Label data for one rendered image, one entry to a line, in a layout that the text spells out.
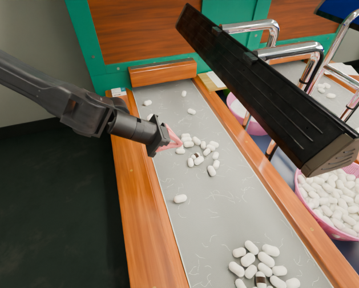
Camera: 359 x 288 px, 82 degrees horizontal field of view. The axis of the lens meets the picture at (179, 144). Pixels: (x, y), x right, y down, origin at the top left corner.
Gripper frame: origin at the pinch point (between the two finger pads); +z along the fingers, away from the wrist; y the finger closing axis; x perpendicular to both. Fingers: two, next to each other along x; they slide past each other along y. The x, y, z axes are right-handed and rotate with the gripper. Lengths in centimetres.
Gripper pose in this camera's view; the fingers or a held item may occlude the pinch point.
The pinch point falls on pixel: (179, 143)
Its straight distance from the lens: 57.1
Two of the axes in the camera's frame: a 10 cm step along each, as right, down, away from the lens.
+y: -2.7, -6.9, 6.8
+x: -5.7, 6.8, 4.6
